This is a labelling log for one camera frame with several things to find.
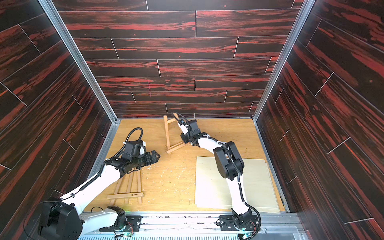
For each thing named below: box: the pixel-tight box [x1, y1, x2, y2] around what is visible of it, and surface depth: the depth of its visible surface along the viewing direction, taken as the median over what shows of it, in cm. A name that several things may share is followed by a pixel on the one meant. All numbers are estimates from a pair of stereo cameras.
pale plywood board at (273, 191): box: [264, 159, 281, 213], surface depth 84 cm
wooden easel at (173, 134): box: [163, 113, 191, 155], surface depth 96 cm
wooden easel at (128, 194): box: [107, 168, 144, 206], surface depth 83 cm
